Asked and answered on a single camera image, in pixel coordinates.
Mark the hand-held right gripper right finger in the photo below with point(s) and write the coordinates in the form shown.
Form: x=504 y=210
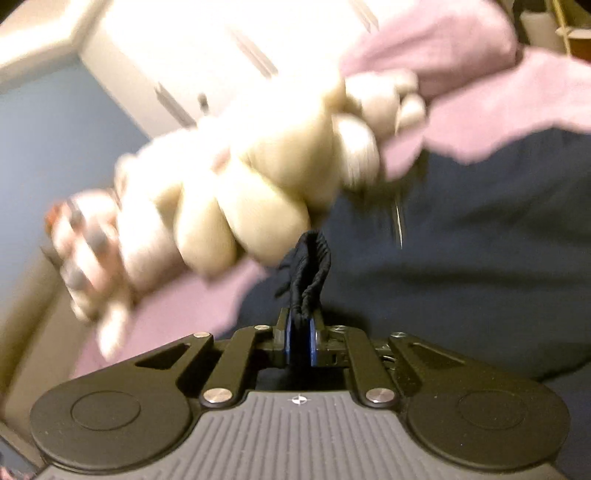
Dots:
x=313 y=344

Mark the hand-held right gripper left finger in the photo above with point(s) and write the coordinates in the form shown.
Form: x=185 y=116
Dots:
x=288 y=344

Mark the navy blue pants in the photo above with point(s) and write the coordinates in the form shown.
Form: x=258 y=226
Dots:
x=471 y=240

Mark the cream flower plush toy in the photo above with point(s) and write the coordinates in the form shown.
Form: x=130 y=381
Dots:
x=277 y=152

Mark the giraffe plush toy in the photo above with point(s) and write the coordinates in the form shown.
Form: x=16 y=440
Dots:
x=87 y=258

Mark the purple bed blanket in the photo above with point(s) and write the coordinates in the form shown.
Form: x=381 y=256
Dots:
x=508 y=110

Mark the white wardrobe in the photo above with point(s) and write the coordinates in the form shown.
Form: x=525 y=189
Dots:
x=194 y=50

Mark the purple pillow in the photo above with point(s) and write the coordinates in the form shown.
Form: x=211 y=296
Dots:
x=443 y=41

